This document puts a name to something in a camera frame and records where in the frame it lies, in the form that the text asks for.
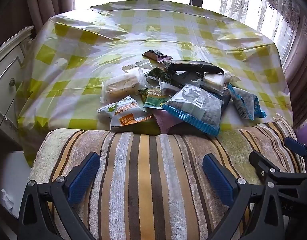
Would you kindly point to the white dark-print snack packet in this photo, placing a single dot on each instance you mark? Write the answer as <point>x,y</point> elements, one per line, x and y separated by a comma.
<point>168,86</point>

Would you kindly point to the white carved cabinet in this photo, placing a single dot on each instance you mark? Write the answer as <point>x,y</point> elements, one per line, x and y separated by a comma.
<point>6,80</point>

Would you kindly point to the pink zigzag-edged packet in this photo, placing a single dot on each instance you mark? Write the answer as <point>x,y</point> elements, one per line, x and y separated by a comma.
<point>166,125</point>

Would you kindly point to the white crumpled paper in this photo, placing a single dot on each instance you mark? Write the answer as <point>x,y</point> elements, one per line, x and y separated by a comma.
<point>7,198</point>

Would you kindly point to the small clear wrapper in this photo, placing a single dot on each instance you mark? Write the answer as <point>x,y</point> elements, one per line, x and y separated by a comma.
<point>136,65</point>

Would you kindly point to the blue snack packet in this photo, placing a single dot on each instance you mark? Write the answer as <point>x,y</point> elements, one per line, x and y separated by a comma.
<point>246,102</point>

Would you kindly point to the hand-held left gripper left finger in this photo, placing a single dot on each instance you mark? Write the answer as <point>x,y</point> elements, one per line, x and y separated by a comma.
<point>84,177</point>

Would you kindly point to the yellow checked plastic tablecloth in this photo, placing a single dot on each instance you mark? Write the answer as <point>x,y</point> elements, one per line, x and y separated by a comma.
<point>168,30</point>

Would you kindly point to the orange white snack packet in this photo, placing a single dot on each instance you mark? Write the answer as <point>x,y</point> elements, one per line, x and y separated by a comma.
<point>128,120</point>

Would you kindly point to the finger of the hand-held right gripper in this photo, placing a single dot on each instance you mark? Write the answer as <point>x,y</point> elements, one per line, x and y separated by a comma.
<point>296,147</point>
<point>261,165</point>

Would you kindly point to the white lace curtain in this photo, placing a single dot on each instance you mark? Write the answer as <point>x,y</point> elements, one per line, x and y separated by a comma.
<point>256,5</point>

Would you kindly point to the pink drape curtain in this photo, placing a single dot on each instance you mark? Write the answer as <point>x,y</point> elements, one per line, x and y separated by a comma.
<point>298,80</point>

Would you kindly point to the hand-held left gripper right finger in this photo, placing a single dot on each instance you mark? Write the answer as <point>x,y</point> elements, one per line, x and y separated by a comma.
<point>218,180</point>

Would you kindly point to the dark green snack packet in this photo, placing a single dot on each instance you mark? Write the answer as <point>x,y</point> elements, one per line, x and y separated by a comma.
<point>158,75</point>

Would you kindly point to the blue-edged clear snack packet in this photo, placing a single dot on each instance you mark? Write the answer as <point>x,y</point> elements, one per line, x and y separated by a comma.
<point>193,105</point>

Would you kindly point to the brown drape curtain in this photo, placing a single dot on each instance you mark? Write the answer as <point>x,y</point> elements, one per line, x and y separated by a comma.
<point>51,0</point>

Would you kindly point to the cream nougat bar clear wrapper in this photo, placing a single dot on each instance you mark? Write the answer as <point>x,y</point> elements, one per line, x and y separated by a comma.
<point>123,85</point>

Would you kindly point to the dark grey snack packet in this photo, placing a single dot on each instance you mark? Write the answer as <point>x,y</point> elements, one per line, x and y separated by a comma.
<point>188,78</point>

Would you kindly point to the black glossy long packet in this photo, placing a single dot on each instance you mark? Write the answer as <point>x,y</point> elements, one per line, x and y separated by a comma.
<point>193,67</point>

